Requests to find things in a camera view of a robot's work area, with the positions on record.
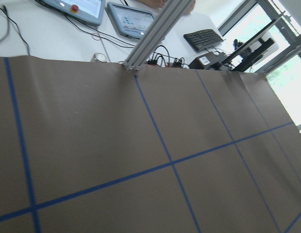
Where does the black usb hub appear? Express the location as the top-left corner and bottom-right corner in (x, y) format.
(146, 56), (166, 67)

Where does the black keyboard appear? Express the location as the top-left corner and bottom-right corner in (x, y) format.
(183, 29), (224, 52)

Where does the teach pendant with red button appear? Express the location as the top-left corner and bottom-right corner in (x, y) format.
(36, 0), (105, 26)

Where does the aluminium frame post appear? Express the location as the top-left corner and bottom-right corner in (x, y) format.
(123, 0), (194, 71)

